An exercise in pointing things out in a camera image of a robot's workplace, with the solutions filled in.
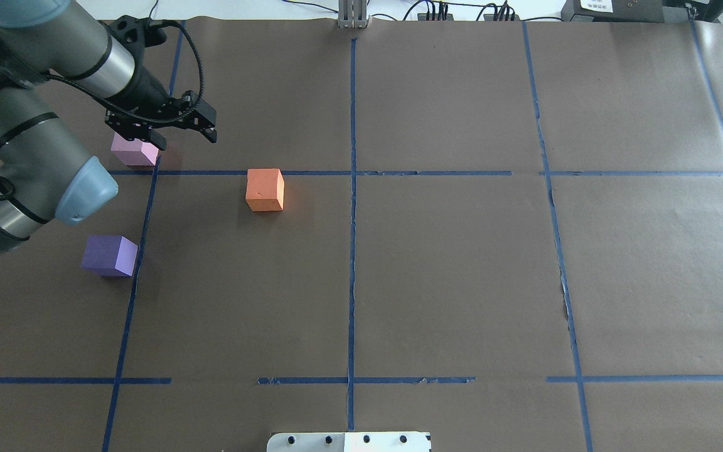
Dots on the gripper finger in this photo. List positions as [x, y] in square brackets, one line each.
[209, 133]
[155, 138]

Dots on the purple foam cube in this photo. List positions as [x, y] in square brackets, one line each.
[110, 256]

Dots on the pink foam cube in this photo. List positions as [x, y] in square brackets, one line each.
[134, 152]

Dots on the grey aluminium profile post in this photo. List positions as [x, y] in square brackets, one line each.
[353, 14]

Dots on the brown paper table cover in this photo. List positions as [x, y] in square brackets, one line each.
[507, 235]

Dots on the orange foam cube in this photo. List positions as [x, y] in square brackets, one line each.
[265, 190]

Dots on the black power strip left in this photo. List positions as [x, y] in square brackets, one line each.
[435, 12]

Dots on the black control box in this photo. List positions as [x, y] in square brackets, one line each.
[623, 11]

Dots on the black power strip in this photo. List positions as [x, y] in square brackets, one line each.
[502, 12]
[435, 12]

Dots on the black power strip right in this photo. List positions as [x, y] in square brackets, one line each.
[502, 12]

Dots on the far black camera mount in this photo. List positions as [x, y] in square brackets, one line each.
[137, 34]

